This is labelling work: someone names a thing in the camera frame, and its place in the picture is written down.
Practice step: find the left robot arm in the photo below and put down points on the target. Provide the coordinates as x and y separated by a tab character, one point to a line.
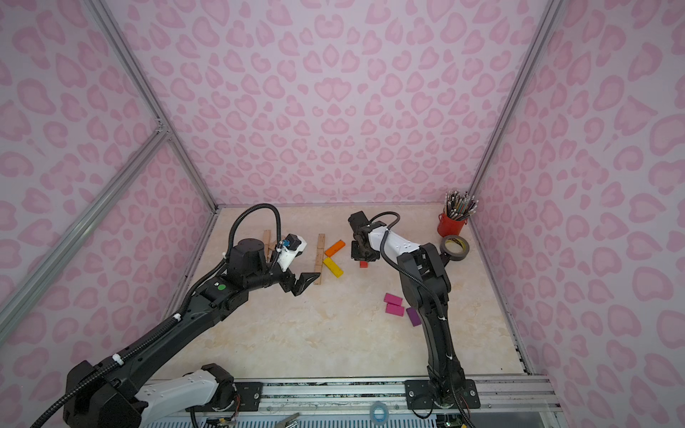
108	394

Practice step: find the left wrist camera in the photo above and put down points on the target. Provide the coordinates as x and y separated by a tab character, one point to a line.
288	249

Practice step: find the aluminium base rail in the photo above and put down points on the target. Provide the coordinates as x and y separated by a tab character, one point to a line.
492	400

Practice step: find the yellow block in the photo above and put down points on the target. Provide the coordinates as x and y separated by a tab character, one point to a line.
333	267

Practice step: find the purple block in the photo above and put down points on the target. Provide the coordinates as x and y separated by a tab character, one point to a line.
414	317

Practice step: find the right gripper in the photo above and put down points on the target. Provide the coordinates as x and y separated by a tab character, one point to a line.
363	251

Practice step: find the red pen cup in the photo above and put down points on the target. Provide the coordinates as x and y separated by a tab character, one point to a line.
448	226

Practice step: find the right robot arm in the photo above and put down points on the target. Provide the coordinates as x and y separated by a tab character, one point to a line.
426	287

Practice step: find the magenta block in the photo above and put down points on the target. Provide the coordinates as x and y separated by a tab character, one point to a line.
393	300
395	310

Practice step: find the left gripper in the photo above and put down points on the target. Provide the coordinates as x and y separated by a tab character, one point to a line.
292	279

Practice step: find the dark tape roll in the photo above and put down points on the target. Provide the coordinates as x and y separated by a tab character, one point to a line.
454	248

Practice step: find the orange block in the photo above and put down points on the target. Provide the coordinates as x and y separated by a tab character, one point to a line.
334	249

